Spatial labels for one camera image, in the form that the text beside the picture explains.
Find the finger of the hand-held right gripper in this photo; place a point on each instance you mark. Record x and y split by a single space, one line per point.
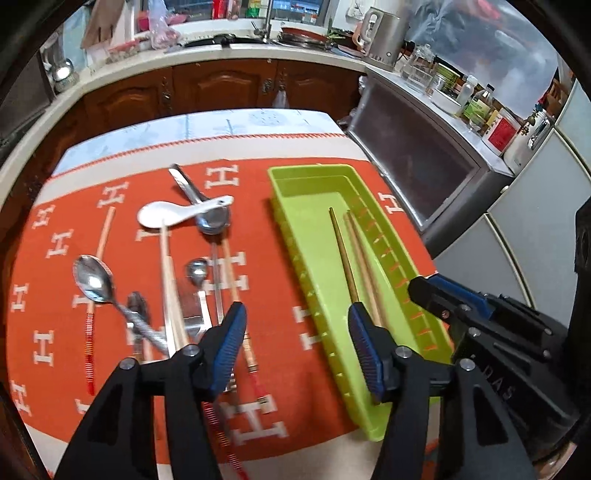
473 301
429 295

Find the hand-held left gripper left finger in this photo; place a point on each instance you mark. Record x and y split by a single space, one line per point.
228 350

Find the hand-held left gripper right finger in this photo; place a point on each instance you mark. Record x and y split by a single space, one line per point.
367 350

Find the steel utensil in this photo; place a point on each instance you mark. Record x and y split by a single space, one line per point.
203 309

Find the pale wooden chopstick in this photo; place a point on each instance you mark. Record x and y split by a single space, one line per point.
174 295

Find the wooden chopstick with patterned end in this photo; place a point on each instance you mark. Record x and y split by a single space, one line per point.
231 267

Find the green plastic utensil tray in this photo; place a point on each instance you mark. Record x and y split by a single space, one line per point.
314 221

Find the light brown wooden chopstick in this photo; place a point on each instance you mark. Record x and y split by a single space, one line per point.
362 258

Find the orange printed blanket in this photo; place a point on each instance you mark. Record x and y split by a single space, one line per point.
277 286

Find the dark brown wooden chopstick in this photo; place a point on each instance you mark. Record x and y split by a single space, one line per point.
342 249

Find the white cabinet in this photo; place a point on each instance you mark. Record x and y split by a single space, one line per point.
531 207

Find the large steel serving spoon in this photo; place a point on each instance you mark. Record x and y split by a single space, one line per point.
213 224

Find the stainless steel countertop oven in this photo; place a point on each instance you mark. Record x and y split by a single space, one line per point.
415 147

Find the white ceramic soup spoon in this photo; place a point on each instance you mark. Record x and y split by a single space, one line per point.
157 214

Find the white container with red label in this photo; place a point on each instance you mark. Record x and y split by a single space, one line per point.
501 131

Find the white thermos jug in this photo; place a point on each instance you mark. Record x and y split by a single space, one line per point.
531 138

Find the bottle with green label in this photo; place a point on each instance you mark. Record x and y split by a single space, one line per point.
478 106

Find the clear glass jar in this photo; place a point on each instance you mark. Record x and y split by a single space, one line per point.
421 69

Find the light blue tablecloth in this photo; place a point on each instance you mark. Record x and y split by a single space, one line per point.
207 124

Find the stainless steel electric kettle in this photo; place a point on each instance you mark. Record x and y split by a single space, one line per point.
383 37

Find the brown wooden kitchen cabinets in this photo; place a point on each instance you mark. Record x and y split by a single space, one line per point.
217 83

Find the stacked red pans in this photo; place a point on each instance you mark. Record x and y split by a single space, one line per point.
304 37

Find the white kitchen countertop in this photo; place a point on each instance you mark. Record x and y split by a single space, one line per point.
184 53

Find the black frying pan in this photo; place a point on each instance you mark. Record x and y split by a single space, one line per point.
221 40

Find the steel kitchen faucet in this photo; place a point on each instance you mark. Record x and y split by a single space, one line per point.
263 23

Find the silver metal pot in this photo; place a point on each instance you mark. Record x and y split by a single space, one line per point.
62 76

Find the clear plastic bag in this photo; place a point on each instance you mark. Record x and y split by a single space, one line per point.
161 27

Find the translucent plastic wall cover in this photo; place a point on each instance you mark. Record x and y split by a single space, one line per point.
485 46

